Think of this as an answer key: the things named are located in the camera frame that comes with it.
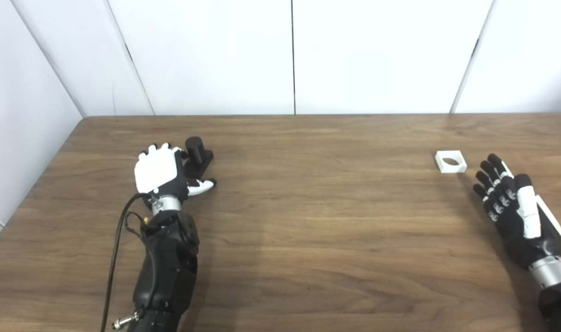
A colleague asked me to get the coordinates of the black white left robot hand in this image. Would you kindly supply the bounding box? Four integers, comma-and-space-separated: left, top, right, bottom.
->
134, 143, 216, 203

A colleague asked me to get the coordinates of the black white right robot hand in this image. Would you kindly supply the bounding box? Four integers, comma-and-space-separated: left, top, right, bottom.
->
472, 154, 561, 270

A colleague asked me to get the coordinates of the black peg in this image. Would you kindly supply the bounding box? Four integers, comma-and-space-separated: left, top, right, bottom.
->
181, 136, 214, 181

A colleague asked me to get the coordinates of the white square piece with hole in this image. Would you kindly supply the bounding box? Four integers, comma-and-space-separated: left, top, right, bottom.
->
435, 150, 468, 174

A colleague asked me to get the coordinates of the thin cable with yellow plug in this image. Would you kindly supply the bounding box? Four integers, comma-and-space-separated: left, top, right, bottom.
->
125, 211, 151, 238

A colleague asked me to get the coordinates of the thick black left wrist cable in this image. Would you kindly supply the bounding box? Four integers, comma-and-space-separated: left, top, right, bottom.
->
100, 193, 154, 332

